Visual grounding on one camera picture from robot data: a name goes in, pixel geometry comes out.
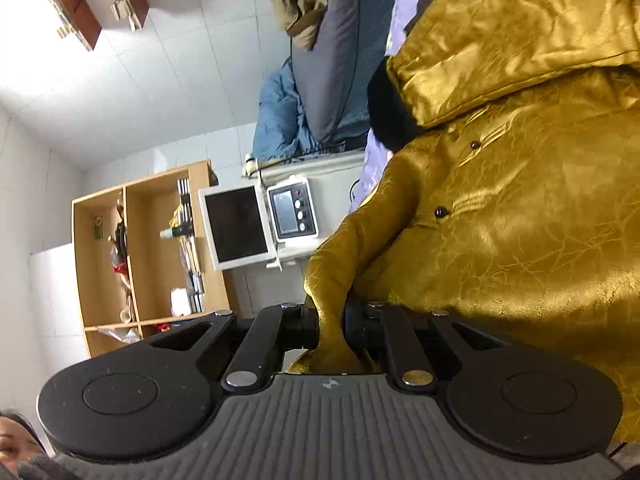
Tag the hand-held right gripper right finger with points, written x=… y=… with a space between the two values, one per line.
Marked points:
x=365 y=330

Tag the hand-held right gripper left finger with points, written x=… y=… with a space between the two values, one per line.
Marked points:
x=300 y=327

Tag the golden yellow satin jacket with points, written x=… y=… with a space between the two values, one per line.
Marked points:
x=500 y=210

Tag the white machine with control panel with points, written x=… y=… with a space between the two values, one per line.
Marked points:
x=292 y=210

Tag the white framed monitor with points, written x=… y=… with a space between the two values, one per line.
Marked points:
x=235 y=225

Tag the white bottle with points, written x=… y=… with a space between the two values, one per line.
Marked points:
x=175 y=232

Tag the white cup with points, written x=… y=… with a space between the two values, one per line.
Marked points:
x=126 y=316

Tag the wooden shelf cabinet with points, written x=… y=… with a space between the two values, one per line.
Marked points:
x=150 y=200

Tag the blue quilted blanket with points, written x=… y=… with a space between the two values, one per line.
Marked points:
x=275 y=120

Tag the grey mattress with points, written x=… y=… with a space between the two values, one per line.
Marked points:
x=330 y=60

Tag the person's face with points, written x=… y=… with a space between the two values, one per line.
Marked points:
x=15 y=442

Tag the purple floral bed sheet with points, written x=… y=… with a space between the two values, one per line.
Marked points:
x=405 y=10

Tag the large wooden wall shelf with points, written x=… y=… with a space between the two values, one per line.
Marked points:
x=75 y=5

